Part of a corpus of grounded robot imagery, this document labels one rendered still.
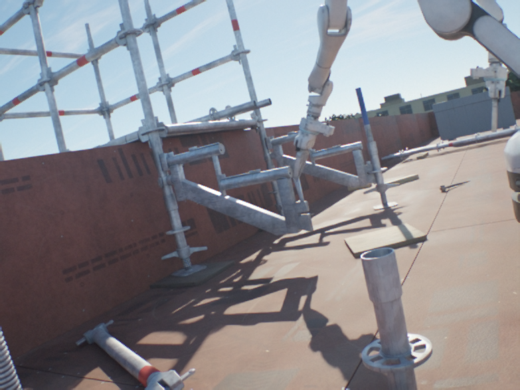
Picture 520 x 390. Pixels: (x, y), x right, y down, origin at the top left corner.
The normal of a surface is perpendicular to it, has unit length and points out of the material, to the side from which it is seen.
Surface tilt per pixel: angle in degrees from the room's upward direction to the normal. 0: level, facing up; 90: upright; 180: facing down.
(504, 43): 90
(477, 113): 90
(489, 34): 90
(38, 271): 90
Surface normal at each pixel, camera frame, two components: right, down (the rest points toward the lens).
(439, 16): -0.54, 0.21
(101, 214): 0.85, -0.18
